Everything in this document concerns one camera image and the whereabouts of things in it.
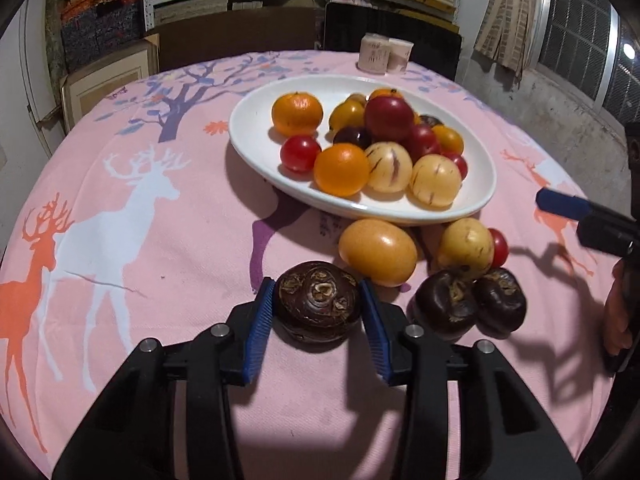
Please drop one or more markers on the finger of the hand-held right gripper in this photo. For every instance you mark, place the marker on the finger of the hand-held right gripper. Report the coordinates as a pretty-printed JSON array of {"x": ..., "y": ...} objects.
[{"x": 562, "y": 202}]

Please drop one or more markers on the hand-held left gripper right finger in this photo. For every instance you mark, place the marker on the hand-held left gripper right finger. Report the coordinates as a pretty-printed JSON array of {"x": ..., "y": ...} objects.
[{"x": 375, "y": 335}]

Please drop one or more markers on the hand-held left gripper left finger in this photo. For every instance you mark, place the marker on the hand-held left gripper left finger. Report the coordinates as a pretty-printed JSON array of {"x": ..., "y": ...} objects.
[{"x": 257, "y": 332}]

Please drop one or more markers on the dark brown water chestnut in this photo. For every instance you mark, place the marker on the dark brown water chestnut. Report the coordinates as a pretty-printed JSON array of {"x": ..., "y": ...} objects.
[
  {"x": 431, "y": 120},
  {"x": 352, "y": 136},
  {"x": 502, "y": 300},
  {"x": 444, "y": 305},
  {"x": 317, "y": 305}
]

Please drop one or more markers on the purple striped pepino melon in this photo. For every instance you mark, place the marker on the purple striped pepino melon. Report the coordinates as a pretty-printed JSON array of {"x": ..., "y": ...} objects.
[{"x": 389, "y": 166}]

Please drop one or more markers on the large red plum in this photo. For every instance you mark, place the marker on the large red plum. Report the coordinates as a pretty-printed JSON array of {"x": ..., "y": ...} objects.
[{"x": 389, "y": 117}]

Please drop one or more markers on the white oval plate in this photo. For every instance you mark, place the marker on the white oval plate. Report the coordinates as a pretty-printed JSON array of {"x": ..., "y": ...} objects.
[{"x": 260, "y": 130}]

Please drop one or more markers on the yellow-orange tomato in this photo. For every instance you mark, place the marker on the yellow-orange tomato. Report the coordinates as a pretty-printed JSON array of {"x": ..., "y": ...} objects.
[{"x": 347, "y": 114}]

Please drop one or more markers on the person's right hand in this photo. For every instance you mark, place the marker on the person's right hand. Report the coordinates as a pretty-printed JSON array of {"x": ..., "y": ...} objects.
[{"x": 620, "y": 315}]

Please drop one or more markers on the oval orange-yellow fruit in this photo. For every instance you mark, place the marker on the oval orange-yellow fruit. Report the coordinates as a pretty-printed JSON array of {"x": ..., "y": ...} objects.
[{"x": 377, "y": 252}]

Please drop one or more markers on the small yellow pepino melon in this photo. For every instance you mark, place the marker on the small yellow pepino melon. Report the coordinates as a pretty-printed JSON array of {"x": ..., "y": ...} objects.
[{"x": 465, "y": 247}]

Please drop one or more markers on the pink deer print tablecloth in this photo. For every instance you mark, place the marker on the pink deer print tablecloth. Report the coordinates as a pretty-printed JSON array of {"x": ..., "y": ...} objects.
[{"x": 150, "y": 285}]

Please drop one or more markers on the small orange tangerine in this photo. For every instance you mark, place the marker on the small orange tangerine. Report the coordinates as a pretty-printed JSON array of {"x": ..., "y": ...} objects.
[
  {"x": 449, "y": 139},
  {"x": 385, "y": 93}
]

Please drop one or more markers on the barred window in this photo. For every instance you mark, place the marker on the barred window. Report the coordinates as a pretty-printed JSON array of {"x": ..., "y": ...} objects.
[{"x": 575, "y": 25}]

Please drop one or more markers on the black chair back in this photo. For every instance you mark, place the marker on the black chair back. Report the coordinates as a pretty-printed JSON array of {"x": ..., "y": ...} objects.
[{"x": 430, "y": 55}]

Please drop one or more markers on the pale pink cup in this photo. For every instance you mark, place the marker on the pale pink cup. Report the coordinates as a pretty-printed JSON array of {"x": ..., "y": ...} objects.
[
  {"x": 401, "y": 55},
  {"x": 374, "y": 52}
]

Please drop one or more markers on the dark brown chair back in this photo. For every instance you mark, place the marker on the dark brown chair back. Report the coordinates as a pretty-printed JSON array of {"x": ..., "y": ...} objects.
[{"x": 235, "y": 35}]

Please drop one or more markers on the white door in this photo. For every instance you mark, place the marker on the white door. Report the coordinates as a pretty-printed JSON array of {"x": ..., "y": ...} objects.
[{"x": 42, "y": 75}]

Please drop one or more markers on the stack of blue patterned boxes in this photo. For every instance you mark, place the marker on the stack of blue patterned boxes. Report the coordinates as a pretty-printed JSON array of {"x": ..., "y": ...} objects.
[{"x": 100, "y": 30}]

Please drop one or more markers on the wooden picture frame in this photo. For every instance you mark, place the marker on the wooden picture frame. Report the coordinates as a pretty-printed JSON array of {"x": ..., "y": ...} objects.
[{"x": 105, "y": 80}]

